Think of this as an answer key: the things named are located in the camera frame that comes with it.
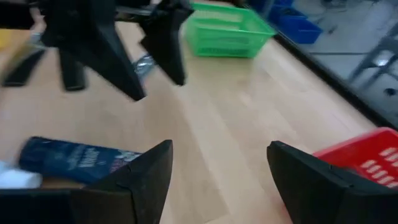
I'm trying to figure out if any red plastic basket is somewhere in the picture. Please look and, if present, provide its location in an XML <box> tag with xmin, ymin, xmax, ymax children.
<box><xmin>312</xmin><ymin>126</ymin><xmax>398</xmax><ymax>190</ymax></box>

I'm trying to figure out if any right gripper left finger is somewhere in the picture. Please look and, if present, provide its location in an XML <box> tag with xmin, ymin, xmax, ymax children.
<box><xmin>0</xmin><ymin>139</ymin><xmax>174</xmax><ymax>224</ymax></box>

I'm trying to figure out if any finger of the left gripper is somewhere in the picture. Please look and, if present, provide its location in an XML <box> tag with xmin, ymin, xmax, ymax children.
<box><xmin>40</xmin><ymin>12</ymin><xmax>147</xmax><ymax>102</ymax></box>
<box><xmin>139</xmin><ymin>11</ymin><xmax>193</xmax><ymax>86</ymax></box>

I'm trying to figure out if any dark blue toiletry packet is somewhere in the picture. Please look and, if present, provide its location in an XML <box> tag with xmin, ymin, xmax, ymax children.
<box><xmin>18</xmin><ymin>136</ymin><xmax>142</xmax><ymax>184</ymax></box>

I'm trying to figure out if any white orange toiletry packet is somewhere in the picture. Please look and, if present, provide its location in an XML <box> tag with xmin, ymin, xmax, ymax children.
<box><xmin>0</xmin><ymin>160</ymin><xmax>43</xmax><ymax>190</ymax></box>

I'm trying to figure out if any grey metal chair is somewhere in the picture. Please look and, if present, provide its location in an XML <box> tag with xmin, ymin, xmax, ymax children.
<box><xmin>348</xmin><ymin>23</ymin><xmax>398</xmax><ymax>91</ymax></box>

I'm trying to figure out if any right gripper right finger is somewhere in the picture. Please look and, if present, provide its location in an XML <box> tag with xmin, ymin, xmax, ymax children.
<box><xmin>266</xmin><ymin>140</ymin><xmax>398</xmax><ymax>224</ymax></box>

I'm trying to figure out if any clear silver plastic packet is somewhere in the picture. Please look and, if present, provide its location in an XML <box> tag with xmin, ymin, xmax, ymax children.
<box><xmin>132</xmin><ymin>54</ymin><xmax>156</xmax><ymax>78</ymax></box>

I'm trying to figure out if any blue storage bin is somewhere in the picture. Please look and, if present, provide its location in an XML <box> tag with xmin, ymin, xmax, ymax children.
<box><xmin>248</xmin><ymin>0</ymin><xmax>323</xmax><ymax>45</ymax></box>

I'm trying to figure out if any green plastic basket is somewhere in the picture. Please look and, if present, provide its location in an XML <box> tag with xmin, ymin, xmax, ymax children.
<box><xmin>185</xmin><ymin>2</ymin><xmax>277</xmax><ymax>59</ymax></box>

